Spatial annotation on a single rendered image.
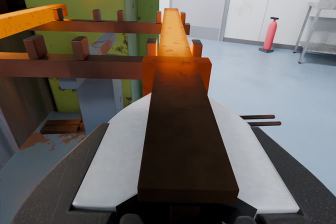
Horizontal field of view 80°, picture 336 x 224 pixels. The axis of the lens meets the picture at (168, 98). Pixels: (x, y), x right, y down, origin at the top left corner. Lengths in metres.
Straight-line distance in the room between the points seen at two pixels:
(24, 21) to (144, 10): 0.72
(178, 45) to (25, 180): 0.38
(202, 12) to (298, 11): 1.58
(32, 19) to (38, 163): 0.27
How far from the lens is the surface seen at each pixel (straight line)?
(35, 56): 0.25
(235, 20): 4.18
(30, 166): 0.50
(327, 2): 3.45
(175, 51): 0.17
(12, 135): 0.62
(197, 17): 4.24
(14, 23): 0.38
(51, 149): 0.52
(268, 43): 3.86
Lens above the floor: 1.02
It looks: 30 degrees down
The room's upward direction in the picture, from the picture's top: 2 degrees clockwise
